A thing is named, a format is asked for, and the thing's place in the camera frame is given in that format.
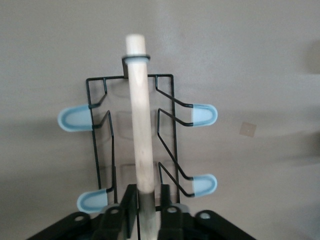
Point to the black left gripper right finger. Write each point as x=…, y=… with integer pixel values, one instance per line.
x=166, y=197

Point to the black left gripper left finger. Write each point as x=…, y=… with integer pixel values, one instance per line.
x=131, y=200

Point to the brown tape square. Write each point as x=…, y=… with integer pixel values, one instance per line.
x=247, y=129

